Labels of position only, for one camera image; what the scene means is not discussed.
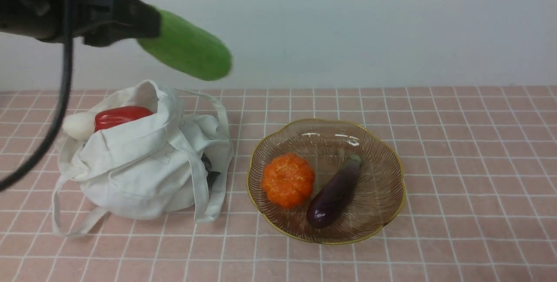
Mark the black cable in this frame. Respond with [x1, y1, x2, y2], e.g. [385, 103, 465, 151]
[0, 0, 81, 192]

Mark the red pepper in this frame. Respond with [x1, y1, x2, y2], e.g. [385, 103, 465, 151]
[94, 106, 153, 132]

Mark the white radish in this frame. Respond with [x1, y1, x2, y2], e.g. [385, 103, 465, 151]
[62, 112, 96, 141]

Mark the green cucumber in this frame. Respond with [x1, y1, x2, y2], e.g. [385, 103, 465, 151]
[137, 10, 233, 81]

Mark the purple eggplant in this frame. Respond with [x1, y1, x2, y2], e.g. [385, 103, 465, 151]
[306, 155, 362, 229]

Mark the orange pumpkin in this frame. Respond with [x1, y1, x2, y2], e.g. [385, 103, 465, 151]
[261, 153, 315, 209]

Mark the white cloth tote bag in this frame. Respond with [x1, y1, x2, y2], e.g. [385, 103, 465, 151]
[51, 80, 234, 238]

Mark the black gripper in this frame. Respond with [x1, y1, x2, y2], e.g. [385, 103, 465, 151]
[1, 0, 161, 47]

